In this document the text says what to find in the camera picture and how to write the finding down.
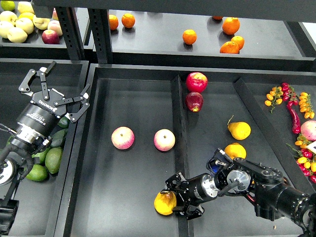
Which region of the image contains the red chili pepper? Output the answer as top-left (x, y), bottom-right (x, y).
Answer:
top-left (286, 101), bottom-right (301, 134)

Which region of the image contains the black centre tray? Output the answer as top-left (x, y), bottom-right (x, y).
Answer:
top-left (54, 64), bottom-right (316, 237)

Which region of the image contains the orange on shelf centre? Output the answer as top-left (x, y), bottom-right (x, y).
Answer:
top-left (182, 29), bottom-right (197, 45)

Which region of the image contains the yellow pear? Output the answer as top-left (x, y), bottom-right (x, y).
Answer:
top-left (154, 192), bottom-right (177, 216)

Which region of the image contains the black tray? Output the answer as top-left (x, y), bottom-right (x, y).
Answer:
top-left (54, 64), bottom-right (316, 237)
top-left (0, 59), bottom-right (88, 237)

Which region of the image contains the front orange on shelf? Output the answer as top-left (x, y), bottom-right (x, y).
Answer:
top-left (220, 41), bottom-right (239, 54)

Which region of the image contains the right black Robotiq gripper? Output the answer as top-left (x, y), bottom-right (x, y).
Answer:
top-left (160, 172), bottom-right (219, 220)

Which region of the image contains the green avocado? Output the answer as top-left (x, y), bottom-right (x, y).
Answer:
top-left (32, 148), bottom-right (50, 165)

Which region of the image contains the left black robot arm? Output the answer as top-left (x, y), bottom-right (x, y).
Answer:
top-left (0, 61), bottom-right (90, 235)

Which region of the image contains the large orange on shelf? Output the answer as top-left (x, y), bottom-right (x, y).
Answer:
top-left (222, 17), bottom-right (240, 35)

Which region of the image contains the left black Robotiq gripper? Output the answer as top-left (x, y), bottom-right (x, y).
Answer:
top-left (16, 60), bottom-right (91, 140)

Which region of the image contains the left pink apple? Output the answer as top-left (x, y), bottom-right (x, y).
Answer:
top-left (111, 126), bottom-right (135, 150)

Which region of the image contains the dark red apple on shelf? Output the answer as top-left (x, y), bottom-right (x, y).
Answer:
top-left (41, 29), bottom-right (60, 44)

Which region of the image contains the bright red apple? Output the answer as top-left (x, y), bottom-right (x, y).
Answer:
top-left (186, 72), bottom-right (208, 93)

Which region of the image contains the pink apple at right edge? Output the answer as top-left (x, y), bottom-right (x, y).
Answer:
top-left (301, 120), bottom-right (316, 141)

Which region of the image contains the black left tray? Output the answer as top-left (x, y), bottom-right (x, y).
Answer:
top-left (0, 59), bottom-right (88, 237)

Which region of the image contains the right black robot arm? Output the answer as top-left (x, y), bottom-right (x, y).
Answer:
top-left (161, 149), bottom-right (316, 237)

